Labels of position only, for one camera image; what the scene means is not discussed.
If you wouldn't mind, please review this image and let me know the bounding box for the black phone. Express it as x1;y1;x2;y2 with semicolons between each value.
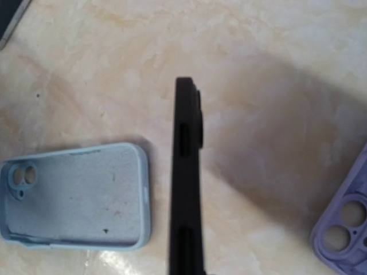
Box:
168;77;206;274
0;0;31;50

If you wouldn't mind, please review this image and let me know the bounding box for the light blue phone case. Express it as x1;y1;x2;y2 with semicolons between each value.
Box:
1;143;151;250

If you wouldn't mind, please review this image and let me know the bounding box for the lilac phone case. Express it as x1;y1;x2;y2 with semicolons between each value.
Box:
310;147;366;274

